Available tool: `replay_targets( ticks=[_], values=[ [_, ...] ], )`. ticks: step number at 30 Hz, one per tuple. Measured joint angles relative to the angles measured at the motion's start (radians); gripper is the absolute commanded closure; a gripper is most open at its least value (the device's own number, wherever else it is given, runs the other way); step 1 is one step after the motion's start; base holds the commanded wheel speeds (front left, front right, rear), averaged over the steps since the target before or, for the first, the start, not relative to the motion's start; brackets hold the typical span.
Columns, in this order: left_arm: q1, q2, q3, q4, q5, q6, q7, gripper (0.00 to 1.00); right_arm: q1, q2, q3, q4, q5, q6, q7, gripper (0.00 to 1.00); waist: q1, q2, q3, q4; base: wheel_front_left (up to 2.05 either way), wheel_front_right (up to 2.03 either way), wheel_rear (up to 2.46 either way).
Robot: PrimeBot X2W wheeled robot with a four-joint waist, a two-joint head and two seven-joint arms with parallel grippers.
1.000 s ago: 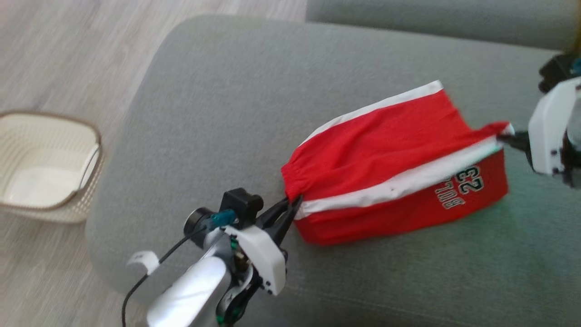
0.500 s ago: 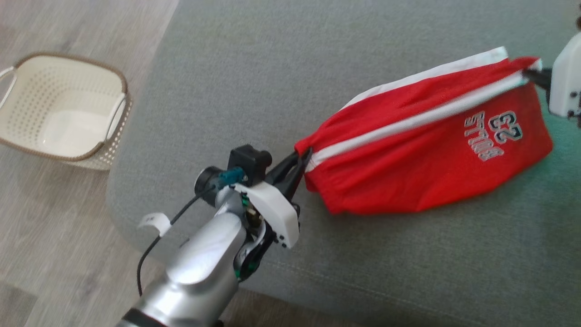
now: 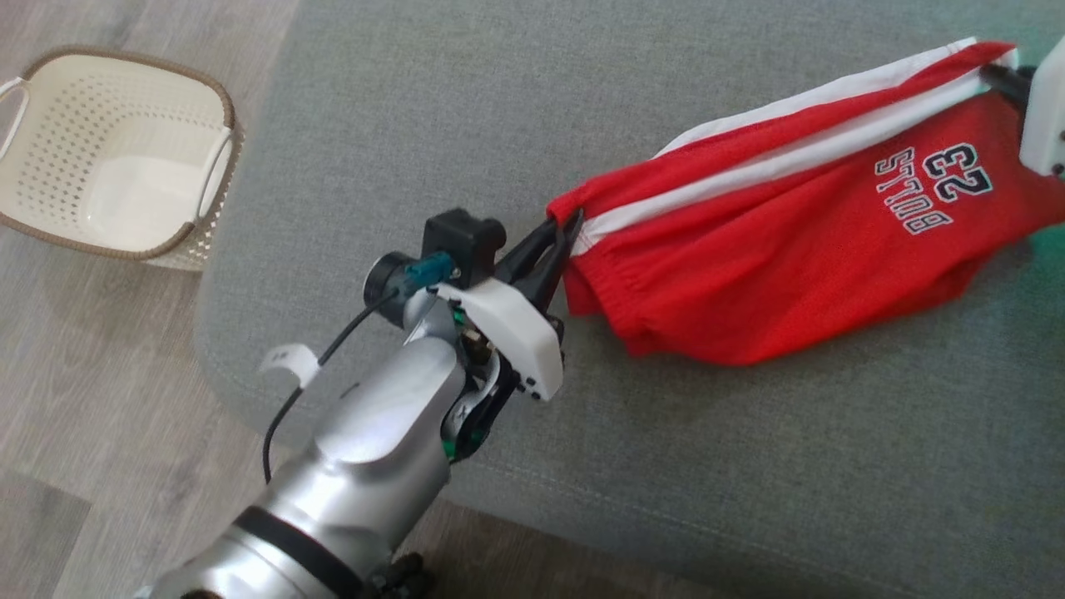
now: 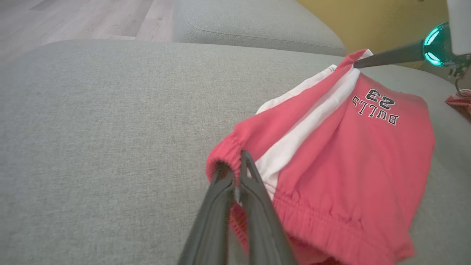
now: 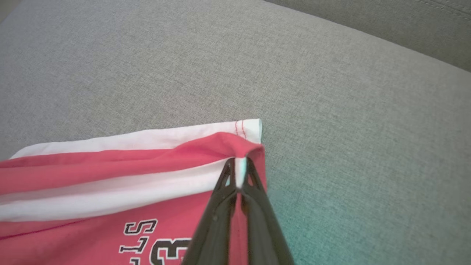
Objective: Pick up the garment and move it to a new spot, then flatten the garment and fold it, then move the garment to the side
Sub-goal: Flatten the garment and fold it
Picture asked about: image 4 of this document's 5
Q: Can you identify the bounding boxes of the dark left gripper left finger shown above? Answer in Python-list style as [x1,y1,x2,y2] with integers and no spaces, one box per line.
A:
[177,161,236,265]

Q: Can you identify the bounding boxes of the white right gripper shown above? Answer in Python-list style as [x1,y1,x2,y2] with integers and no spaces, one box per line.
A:
[353,0,471,70]

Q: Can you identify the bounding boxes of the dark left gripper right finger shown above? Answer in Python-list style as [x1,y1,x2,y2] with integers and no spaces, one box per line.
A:
[235,150,298,265]

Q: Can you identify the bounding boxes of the red Bulls 23 jersey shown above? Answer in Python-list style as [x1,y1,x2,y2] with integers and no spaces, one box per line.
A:
[445,89,471,122]

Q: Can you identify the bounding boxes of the red white-striped Bulls shorts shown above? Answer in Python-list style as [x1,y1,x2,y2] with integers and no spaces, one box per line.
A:
[205,49,436,265]

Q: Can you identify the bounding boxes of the large yellow sofa back cushion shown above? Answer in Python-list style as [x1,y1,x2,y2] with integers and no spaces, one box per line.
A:
[296,0,451,70]

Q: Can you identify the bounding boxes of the grey sofa seat cushion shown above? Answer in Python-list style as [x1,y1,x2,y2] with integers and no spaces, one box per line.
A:
[172,0,347,57]

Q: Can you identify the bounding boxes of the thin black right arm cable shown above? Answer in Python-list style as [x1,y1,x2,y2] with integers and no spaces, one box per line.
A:
[454,66,471,97]

